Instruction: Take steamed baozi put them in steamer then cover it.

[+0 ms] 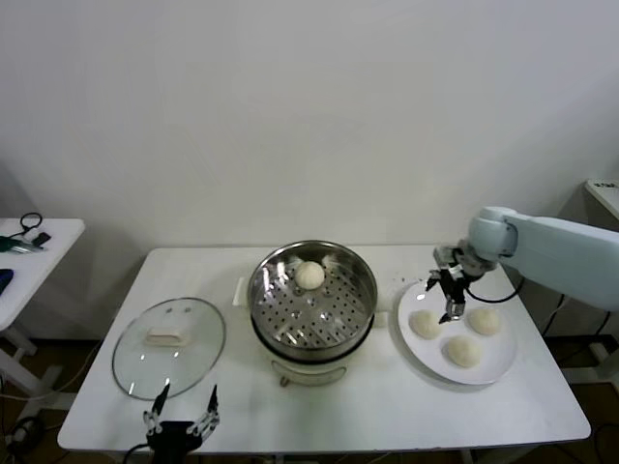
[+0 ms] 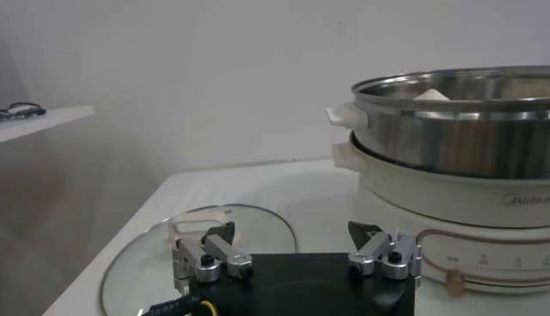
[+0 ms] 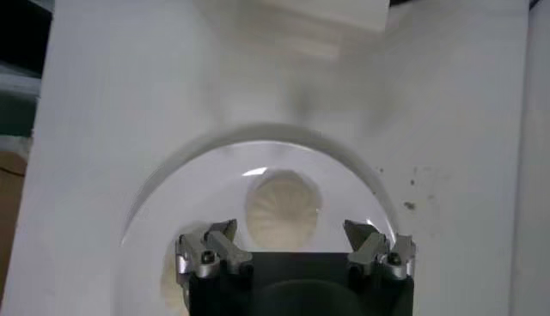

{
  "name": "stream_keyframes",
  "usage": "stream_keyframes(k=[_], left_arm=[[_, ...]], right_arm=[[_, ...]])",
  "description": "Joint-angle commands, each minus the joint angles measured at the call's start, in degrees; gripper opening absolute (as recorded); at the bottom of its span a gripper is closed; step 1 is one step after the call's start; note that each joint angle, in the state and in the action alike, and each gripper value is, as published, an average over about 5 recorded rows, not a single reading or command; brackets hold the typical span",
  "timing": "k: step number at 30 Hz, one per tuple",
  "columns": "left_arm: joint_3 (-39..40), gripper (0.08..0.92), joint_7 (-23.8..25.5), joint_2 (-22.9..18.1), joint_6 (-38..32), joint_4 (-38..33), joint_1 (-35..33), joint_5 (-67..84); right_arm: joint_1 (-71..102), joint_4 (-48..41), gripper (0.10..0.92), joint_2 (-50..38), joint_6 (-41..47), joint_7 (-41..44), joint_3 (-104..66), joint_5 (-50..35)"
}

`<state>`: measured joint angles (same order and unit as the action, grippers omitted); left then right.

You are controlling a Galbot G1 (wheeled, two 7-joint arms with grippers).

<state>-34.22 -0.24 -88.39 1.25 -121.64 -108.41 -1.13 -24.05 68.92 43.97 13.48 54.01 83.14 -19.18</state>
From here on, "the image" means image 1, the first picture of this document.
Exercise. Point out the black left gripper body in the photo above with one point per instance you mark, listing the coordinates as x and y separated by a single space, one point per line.
171 440

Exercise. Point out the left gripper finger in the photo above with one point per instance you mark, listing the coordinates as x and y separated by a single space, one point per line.
154 418
213 413

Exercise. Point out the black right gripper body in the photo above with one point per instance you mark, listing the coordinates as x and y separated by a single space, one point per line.
455 285

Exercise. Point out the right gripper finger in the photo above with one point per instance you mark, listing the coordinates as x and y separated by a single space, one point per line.
433 279
454 309

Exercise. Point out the white steamed baozi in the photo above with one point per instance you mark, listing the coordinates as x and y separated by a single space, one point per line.
462 352
424 325
484 321
309 275

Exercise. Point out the round glass pot lid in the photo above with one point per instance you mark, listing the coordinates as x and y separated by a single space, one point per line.
167 360

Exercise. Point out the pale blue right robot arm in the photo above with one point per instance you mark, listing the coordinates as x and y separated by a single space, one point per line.
570 256

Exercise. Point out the perforated steel steamer basket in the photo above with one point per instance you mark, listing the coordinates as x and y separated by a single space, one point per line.
314 319

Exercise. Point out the large white plate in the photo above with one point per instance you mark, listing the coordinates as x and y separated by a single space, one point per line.
493 357

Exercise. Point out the white electric cooker base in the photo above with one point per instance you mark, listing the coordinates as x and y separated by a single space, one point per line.
309 372

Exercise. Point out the white side table with tools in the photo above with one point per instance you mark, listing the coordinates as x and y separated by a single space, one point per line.
53 261

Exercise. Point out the dark blue object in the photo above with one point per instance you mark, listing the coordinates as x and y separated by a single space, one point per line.
5 280

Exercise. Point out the small black object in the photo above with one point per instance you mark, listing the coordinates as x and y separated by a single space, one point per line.
42 238

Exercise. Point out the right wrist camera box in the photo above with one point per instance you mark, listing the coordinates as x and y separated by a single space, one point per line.
446 255

